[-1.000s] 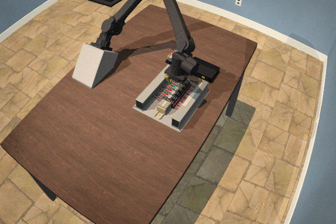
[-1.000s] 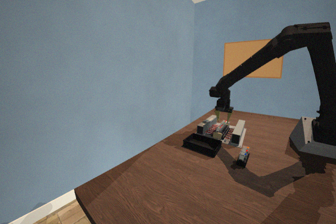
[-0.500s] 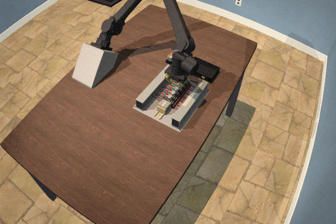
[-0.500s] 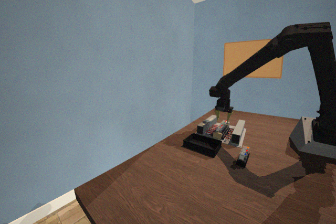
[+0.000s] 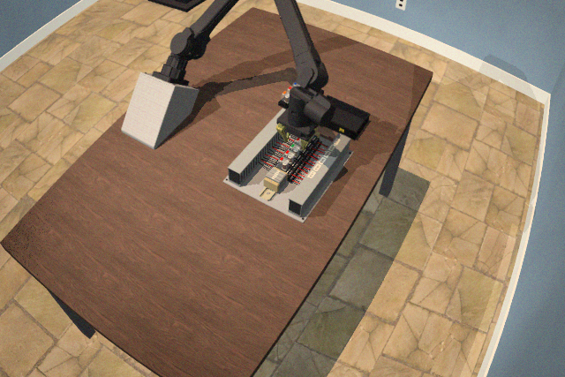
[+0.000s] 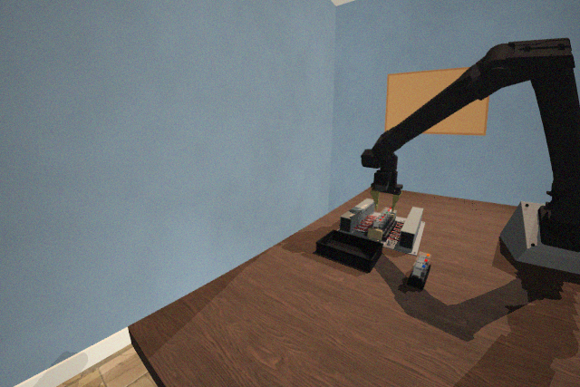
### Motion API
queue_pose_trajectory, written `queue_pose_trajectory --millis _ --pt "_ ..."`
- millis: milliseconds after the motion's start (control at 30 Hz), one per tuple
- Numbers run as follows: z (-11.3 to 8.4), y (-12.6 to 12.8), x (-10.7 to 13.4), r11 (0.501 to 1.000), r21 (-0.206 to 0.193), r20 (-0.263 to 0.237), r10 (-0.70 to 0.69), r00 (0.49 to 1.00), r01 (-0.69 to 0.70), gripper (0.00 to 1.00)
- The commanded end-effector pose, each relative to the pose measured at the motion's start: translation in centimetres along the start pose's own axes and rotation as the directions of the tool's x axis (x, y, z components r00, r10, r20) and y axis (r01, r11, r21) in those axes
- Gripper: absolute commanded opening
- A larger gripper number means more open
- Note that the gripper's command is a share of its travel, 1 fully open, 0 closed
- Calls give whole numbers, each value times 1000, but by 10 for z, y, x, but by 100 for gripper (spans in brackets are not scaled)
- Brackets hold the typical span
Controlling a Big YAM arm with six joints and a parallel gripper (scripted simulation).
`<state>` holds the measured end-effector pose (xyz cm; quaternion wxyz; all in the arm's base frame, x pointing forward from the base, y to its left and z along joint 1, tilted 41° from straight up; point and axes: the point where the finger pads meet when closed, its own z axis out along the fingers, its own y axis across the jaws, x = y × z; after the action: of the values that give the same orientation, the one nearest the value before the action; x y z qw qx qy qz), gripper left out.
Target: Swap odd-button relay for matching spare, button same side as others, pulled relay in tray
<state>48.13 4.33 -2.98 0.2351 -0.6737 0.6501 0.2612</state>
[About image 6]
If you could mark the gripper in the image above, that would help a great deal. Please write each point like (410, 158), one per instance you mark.
(390, 190)

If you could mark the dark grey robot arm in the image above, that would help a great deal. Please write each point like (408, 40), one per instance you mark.
(549, 65)

